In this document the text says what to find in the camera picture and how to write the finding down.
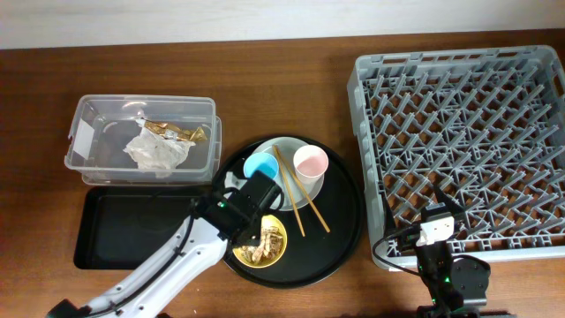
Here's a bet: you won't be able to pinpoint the yellow bowl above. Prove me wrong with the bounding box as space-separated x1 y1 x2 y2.
232 216 288 269

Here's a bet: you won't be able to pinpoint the white tissue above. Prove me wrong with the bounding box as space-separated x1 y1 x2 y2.
123 118 196 170

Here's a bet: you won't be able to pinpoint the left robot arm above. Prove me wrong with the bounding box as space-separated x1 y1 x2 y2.
47 191 274 318

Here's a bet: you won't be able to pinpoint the grey dishwasher rack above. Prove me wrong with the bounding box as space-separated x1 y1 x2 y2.
347 45 564 270

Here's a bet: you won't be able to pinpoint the black rectangular tray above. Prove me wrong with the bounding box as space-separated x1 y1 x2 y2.
73 185 211 269

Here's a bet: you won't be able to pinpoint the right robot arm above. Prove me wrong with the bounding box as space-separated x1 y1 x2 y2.
372 185 491 318

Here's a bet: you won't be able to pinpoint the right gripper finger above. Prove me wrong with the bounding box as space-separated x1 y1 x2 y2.
433 185 462 212
381 194 396 237

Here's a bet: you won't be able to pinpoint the pink cup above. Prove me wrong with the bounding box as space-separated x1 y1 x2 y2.
293 145 329 184

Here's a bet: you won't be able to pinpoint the white round plate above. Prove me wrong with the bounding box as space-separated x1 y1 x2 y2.
246 136 327 212

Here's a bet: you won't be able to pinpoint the light blue cup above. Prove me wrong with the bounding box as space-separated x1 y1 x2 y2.
243 152 279 180

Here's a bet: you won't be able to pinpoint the round black serving tray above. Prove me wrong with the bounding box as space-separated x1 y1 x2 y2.
224 136 365 289

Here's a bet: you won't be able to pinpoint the food scraps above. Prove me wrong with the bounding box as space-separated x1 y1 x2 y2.
242 227 284 266

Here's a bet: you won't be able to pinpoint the wooden chopstick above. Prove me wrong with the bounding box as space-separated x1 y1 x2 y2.
275 145 331 233
273 146 305 238

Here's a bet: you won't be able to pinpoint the clear plastic waste bin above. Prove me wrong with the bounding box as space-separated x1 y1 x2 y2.
64 95 222 186

